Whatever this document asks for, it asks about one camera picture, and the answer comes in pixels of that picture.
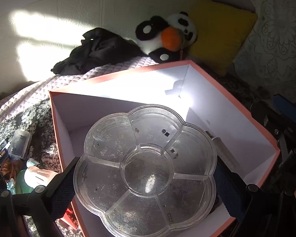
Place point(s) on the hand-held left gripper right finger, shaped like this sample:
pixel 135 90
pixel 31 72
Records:
pixel 227 190

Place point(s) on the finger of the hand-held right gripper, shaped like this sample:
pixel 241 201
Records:
pixel 264 116
pixel 288 109

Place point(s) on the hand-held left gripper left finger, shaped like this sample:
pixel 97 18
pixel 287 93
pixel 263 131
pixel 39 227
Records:
pixel 61 192

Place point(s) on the white tube light bulb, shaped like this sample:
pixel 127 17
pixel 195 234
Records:
pixel 223 150

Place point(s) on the clear flower-shaped plastic box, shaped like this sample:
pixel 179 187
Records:
pixel 145 172

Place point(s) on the pink cardboard box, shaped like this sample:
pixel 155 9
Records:
pixel 138 88

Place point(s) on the white ribbed light bulb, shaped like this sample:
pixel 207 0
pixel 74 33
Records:
pixel 39 175

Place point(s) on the green small bottle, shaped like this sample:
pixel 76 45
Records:
pixel 22 182

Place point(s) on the small clear case dark contents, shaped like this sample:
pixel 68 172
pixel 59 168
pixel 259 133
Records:
pixel 19 144

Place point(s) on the white lace pillow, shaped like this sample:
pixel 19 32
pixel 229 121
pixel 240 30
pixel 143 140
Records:
pixel 273 42

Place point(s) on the yellow pillow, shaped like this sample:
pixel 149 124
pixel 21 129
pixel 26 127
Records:
pixel 219 34

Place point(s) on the panda plush toy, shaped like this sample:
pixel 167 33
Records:
pixel 150 42

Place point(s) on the black cloth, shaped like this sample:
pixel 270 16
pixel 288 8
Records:
pixel 101 51

